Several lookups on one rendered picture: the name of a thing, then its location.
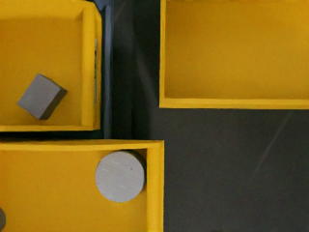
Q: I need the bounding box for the yellow bin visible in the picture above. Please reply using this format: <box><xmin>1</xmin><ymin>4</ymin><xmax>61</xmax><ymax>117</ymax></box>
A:
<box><xmin>159</xmin><ymin>0</ymin><xmax>309</xmax><ymax>109</ymax></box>
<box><xmin>0</xmin><ymin>137</ymin><xmax>164</xmax><ymax>232</ymax></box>
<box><xmin>0</xmin><ymin>0</ymin><xmax>102</xmax><ymax>131</ymax></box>

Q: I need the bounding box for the grey rectangular block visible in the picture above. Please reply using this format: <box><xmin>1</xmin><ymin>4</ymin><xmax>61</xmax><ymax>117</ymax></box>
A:
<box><xmin>17</xmin><ymin>73</ymin><xmax>67</xmax><ymax>120</ymax></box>

